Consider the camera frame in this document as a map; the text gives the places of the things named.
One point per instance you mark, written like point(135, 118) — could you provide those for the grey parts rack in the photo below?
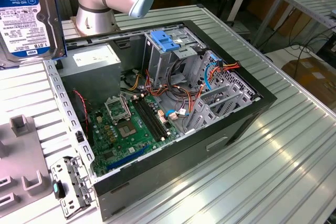
point(23, 155)

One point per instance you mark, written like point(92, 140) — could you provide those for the CPU socket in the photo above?
point(127, 129)

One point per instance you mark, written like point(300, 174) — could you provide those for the blue expansion slot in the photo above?
point(126, 159)

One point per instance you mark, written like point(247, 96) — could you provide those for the metal slot cover bracket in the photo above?
point(76, 182)

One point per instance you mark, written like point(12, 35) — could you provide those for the hard disk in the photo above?
point(23, 19)

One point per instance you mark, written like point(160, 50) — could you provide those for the metal slat side table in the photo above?
point(309, 3)

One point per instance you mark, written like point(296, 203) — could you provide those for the grey metal disk bay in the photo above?
point(207, 113)

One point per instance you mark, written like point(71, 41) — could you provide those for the blue plastic drive latch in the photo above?
point(164, 41)

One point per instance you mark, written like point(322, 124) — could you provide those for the green motherboard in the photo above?
point(126, 145)

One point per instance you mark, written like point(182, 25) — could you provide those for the brown cardboard box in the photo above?
point(309, 77)

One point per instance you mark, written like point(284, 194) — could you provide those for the grey metal drive cage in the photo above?
point(157, 64)

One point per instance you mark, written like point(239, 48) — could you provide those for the black teal latch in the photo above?
point(55, 188)

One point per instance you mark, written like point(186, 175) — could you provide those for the black case lock clip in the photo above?
point(79, 137)

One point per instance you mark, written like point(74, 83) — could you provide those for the grey power supply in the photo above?
point(89, 77)

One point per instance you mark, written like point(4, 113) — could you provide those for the black RAM slot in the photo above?
point(149, 119)
point(145, 119)
point(152, 119)
point(156, 119)

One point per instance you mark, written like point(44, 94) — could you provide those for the black case fan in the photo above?
point(81, 124)

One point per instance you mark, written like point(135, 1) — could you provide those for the black PC case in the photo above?
point(170, 171)

